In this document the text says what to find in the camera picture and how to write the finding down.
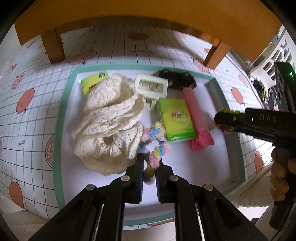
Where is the clear plastic bag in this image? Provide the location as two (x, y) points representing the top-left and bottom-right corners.
(0, 61), (12, 82)

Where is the person's right hand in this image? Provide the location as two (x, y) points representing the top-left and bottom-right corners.
(270, 149), (290, 201)

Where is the cream lace fabric bundle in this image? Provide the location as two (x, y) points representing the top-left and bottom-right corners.
(71, 73), (145, 175)

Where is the wooden nightstand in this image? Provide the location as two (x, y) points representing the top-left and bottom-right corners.
(15, 0), (281, 69)

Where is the white lattice shelf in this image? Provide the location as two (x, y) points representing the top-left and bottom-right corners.
(249, 25), (295, 87)

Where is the white grid pomegranate mat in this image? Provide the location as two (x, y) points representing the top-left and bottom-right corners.
(1, 24), (262, 218)

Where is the colourful plastic block toy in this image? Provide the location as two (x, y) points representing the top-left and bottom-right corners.
(216, 108), (240, 135)

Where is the teal rimmed white tray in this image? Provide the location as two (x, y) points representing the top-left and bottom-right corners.
(53, 64), (245, 228)

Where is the green tissue pack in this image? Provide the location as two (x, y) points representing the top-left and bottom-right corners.
(157, 98), (196, 142)
(81, 71), (109, 97)

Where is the pastel braided rope scrunchie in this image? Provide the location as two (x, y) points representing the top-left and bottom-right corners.
(139, 121), (171, 183)

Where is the black toy car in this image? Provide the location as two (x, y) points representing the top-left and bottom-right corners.
(159, 69), (197, 90)

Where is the cream plastic clip holder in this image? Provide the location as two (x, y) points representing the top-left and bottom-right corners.
(134, 74), (168, 111)

